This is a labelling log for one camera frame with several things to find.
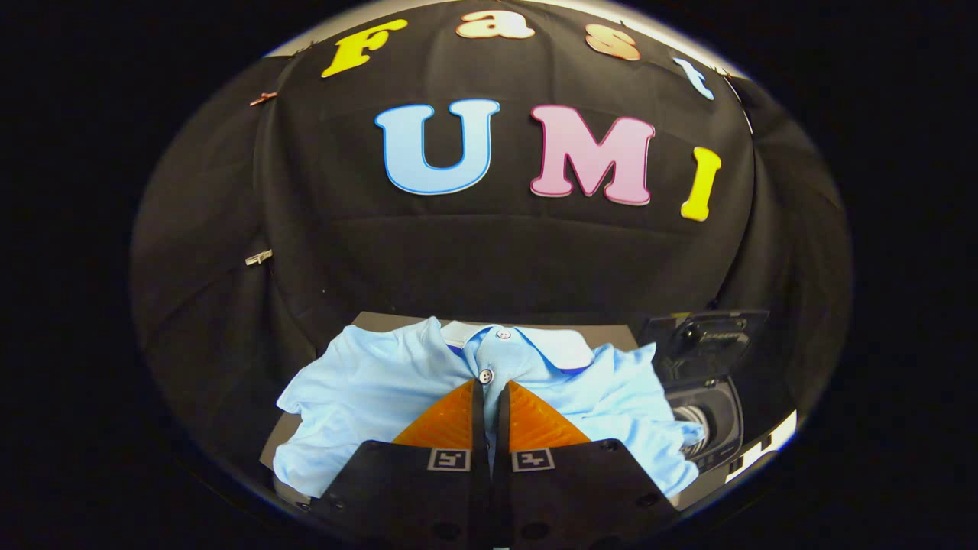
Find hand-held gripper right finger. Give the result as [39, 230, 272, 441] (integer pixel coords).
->
[493, 380, 681, 550]

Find light blue polo shirt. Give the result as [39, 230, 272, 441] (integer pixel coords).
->
[273, 317, 705, 499]

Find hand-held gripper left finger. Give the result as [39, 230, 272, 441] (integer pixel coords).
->
[309, 380, 494, 550]

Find dark washing machine lid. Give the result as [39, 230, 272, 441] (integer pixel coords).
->
[638, 309, 770, 390]

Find grey washing machine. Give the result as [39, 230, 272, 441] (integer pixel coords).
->
[663, 374, 746, 474]

